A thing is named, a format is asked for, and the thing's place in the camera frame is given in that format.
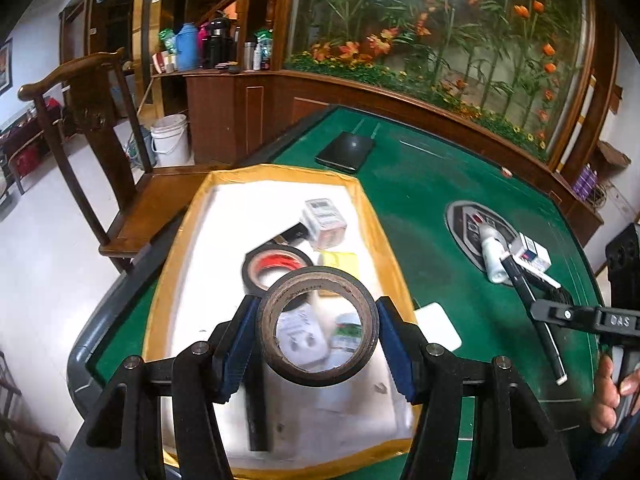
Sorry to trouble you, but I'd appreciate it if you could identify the white marker pen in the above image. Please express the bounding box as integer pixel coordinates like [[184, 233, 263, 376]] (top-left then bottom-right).
[[511, 256, 562, 289]]

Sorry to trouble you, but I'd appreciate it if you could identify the white pill bottle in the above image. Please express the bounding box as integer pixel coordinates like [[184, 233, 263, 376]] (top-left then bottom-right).
[[478, 223, 509, 284]]

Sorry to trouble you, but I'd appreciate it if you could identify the white square charger box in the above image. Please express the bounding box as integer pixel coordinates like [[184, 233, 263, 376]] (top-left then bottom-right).
[[414, 302, 462, 352]]

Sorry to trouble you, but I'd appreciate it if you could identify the brown tape roll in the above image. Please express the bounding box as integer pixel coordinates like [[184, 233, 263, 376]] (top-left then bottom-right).
[[257, 266, 380, 388]]

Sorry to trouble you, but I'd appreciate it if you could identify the person's right hand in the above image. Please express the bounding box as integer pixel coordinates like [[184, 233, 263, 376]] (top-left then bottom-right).
[[590, 354, 640, 434]]

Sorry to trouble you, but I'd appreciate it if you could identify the long black pen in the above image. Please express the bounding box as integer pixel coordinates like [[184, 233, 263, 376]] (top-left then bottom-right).
[[501, 253, 570, 387]]

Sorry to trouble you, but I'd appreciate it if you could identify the playing card box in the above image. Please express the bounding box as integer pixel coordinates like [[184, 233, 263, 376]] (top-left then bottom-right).
[[510, 232, 551, 273]]

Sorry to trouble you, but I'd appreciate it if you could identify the black tape roll red core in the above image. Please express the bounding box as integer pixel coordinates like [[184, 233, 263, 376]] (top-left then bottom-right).
[[241, 243, 314, 297]]

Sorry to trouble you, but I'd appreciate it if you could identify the yellow rimmed white tray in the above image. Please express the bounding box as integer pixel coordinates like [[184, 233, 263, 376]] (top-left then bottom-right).
[[142, 162, 424, 480]]

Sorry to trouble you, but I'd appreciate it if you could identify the small clear dice box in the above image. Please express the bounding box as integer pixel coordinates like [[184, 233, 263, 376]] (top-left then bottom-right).
[[303, 198, 347, 250]]

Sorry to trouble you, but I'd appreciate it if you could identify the white plastic bucket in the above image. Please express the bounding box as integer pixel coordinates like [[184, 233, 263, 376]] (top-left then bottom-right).
[[151, 114, 191, 167]]

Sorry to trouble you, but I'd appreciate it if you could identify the wooden cabinet counter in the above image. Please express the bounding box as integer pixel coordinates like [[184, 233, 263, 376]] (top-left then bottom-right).
[[153, 70, 604, 244]]

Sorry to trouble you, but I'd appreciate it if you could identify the black phone on table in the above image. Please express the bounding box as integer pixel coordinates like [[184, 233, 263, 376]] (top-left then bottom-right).
[[314, 131, 375, 174]]

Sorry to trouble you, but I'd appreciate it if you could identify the flower mural panel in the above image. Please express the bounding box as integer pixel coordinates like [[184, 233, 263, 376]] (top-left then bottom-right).
[[285, 0, 589, 161]]

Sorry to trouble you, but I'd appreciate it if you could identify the wooden armchair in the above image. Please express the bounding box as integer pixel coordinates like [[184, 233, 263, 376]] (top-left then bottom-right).
[[16, 46, 231, 273]]

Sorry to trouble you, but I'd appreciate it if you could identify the blue thermos jug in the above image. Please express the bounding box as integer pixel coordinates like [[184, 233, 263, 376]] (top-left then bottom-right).
[[176, 23, 200, 72]]

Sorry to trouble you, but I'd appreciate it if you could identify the black thermos flask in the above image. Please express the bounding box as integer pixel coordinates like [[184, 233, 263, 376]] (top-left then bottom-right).
[[203, 15, 232, 68]]

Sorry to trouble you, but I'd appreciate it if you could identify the framed wall picture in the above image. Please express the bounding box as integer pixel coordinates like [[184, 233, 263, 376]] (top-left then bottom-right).
[[0, 39, 12, 94]]

